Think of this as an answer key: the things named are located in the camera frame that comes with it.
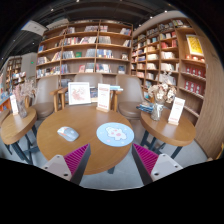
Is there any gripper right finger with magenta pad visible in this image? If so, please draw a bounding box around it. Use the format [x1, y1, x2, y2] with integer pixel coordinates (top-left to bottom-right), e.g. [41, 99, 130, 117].
[132, 143, 182, 185]

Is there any round wooden right side table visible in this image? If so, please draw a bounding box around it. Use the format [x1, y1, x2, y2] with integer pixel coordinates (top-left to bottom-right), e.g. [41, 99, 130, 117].
[139, 108, 197, 160]

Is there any brown leather armchair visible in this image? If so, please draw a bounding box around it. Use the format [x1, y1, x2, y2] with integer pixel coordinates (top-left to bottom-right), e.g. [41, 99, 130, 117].
[112, 75, 144, 120]
[32, 76, 62, 120]
[73, 72, 104, 104]

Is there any framed picture with red drawing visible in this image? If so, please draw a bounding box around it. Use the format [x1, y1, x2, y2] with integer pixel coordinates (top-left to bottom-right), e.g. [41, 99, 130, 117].
[68, 82, 91, 105]

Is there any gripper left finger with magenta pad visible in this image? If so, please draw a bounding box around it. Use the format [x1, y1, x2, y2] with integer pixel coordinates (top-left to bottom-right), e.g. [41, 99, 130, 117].
[42, 144, 91, 185]

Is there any large wooden centre bookshelf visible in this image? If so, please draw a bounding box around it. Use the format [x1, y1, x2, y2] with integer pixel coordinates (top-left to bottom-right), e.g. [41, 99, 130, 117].
[36, 19, 133, 79]

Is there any right brown leather armchair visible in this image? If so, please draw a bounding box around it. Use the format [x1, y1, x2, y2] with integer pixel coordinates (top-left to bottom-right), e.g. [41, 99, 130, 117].
[112, 75, 144, 120]

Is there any round wooden left side table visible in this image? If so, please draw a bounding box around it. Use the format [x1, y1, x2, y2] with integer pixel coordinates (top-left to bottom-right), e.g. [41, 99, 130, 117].
[1, 107, 37, 165]

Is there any left vase with dried flowers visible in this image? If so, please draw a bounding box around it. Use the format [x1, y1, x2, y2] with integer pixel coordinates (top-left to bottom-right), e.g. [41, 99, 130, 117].
[13, 80, 36, 118]

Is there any yellow poster on shelf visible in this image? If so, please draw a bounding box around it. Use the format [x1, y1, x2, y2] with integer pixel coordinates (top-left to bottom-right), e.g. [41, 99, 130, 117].
[186, 34, 204, 56]

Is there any round wooden centre table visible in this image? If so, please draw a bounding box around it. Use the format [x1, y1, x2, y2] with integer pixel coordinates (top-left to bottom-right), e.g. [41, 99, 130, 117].
[37, 106, 131, 175]

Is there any white sign on left table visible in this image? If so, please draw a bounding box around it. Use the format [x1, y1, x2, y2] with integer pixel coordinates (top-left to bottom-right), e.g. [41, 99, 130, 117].
[10, 94, 18, 115]

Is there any left brown leather armchair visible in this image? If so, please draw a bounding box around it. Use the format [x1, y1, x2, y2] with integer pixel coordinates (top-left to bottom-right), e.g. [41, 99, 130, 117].
[32, 76, 62, 120]

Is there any round light blue mouse pad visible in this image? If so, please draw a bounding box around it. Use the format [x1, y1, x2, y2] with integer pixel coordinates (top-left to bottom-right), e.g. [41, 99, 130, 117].
[96, 122, 134, 147]

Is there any stack of books on chair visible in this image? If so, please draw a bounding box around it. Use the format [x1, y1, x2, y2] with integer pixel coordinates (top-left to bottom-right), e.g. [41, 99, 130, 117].
[136, 102, 154, 113]

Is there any glass vase with dried flowers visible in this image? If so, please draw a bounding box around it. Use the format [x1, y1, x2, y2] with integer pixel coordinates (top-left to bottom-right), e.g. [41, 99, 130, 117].
[148, 83, 176, 121]

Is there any white sign on table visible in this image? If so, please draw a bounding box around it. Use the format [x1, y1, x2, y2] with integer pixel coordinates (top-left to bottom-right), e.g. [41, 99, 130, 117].
[10, 94, 18, 115]
[168, 97, 185, 125]

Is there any middle brown leather armchair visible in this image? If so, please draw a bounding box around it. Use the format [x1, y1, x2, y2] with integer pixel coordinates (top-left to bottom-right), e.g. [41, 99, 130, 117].
[73, 72, 104, 104]

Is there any round wooden table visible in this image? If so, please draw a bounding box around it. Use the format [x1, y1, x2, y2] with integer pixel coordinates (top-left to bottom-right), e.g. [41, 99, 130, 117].
[139, 108, 197, 160]
[37, 106, 131, 175]
[1, 107, 37, 165]

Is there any white sign in wooden stand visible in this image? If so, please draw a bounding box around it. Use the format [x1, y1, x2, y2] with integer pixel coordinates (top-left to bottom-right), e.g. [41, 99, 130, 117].
[97, 83, 110, 112]

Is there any wooden right bookshelf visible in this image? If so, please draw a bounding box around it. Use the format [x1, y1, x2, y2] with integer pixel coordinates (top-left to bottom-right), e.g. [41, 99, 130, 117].
[132, 11, 224, 158]

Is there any white sign on right table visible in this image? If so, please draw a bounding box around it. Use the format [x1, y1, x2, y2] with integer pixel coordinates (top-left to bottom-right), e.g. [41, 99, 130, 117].
[168, 97, 185, 125]

